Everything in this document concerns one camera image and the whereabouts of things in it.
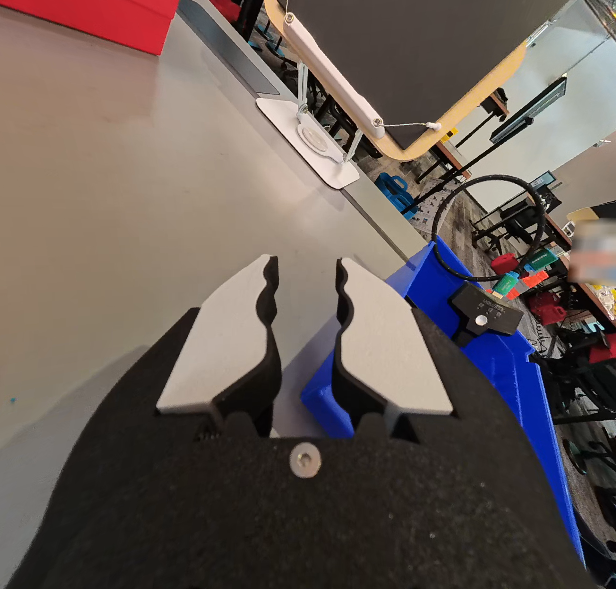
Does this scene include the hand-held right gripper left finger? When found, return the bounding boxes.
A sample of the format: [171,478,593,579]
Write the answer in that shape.
[156,255,282,436]

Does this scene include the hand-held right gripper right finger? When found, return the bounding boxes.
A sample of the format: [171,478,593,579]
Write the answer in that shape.
[334,257,453,438]

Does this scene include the black usb hub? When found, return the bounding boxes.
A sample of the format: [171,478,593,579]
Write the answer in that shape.
[451,282,525,347]

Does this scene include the blue plastic bin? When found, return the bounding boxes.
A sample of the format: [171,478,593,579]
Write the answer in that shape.
[302,238,583,561]

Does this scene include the smooth black hub cable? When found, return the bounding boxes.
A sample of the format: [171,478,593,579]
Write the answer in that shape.
[431,174,549,291]

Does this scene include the red plastic bin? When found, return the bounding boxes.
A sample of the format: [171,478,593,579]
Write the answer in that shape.
[0,0,190,56]

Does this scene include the tablet stand with dark board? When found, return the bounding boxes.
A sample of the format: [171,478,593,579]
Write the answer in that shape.
[265,0,597,162]

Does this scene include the white bar with wire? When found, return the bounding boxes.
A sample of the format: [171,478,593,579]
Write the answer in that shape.
[282,12,453,139]

